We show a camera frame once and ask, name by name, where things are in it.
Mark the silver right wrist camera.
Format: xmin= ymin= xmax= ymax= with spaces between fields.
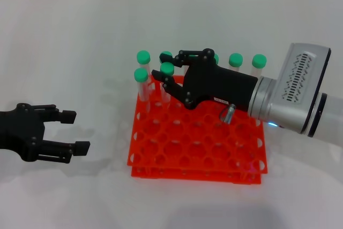
xmin=277 ymin=42 xmax=332 ymax=107

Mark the orange test tube rack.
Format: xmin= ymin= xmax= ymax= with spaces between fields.
xmin=126 ymin=74 xmax=269 ymax=186

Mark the right arm cable with connector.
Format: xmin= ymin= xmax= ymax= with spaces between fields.
xmin=220 ymin=104 xmax=237 ymax=124

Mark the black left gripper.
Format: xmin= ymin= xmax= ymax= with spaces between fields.
xmin=0 ymin=102 xmax=91 ymax=165

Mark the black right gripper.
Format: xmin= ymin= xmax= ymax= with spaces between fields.
xmin=151 ymin=48 xmax=259 ymax=112

